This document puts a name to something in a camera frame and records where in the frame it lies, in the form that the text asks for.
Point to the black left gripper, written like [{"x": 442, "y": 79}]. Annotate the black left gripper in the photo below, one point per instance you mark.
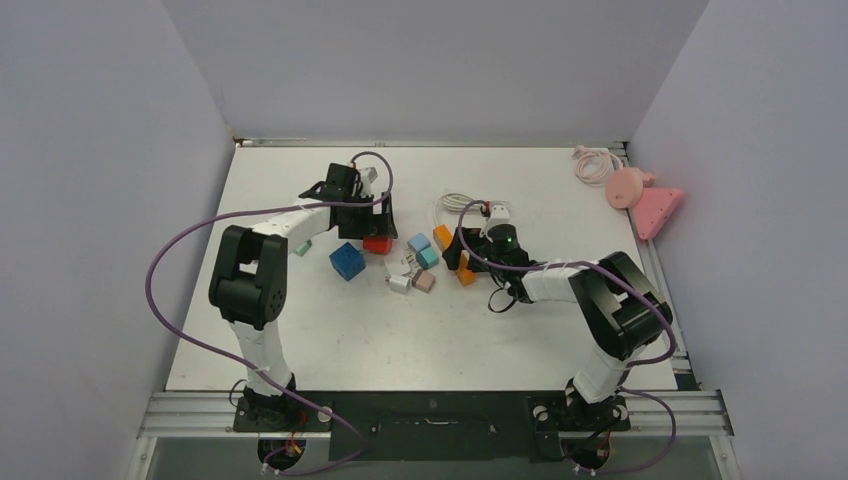
[{"x": 373, "y": 225}]

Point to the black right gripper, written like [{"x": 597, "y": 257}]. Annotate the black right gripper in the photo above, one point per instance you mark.
[{"x": 474, "y": 238}]

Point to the red cube socket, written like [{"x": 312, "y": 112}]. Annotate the red cube socket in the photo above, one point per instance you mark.
[{"x": 381, "y": 245}]

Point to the blue cube socket adapter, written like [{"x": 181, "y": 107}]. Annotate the blue cube socket adapter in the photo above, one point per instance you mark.
[{"x": 347, "y": 261}]

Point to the orange power strip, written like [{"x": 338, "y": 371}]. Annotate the orange power strip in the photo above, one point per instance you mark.
[{"x": 444, "y": 240}]

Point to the light green plug charger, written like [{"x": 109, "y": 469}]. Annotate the light green plug charger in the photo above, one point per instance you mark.
[{"x": 303, "y": 248}]

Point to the white adapter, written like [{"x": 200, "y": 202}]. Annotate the white adapter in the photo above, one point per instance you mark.
[{"x": 397, "y": 265}]

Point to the light blue plug charger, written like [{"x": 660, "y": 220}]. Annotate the light blue plug charger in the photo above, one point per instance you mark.
[{"x": 418, "y": 242}]

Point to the teal plug charger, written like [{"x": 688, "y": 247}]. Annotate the teal plug charger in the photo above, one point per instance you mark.
[{"x": 427, "y": 258}]

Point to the pink brown plug charger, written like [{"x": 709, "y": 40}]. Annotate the pink brown plug charger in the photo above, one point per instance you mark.
[{"x": 423, "y": 280}]

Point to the pink round socket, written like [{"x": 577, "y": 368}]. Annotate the pink round socket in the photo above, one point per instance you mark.
[{"x": 624, "y": 188}]

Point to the pink triangular power strip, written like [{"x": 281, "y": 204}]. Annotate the pink triangular power strip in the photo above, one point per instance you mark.
[{"x": 653, "y": 209}]

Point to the white plug charger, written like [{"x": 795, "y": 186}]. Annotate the white plug charger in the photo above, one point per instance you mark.
[{"x": 399, "y": 283}]

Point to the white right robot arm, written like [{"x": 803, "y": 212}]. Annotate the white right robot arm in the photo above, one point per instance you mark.
[{"x": 623, "y": 310}]

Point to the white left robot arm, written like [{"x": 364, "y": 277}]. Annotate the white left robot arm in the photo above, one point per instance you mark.
[{"x": 249, "y": 281}]

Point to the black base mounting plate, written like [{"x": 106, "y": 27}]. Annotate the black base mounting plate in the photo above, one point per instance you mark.
[{"x": 446, "y": 426}]

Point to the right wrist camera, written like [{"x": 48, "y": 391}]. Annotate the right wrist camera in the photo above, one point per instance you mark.
[{"x": 495, "y": 214}]

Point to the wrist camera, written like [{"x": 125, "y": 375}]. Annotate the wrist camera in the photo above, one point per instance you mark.
[
  {"x": 368, "y": 176},
  {"x": 495, "y": 214}
]

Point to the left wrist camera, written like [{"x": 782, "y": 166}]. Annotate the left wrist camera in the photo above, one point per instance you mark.
[{"x": 368, "y": 176}]

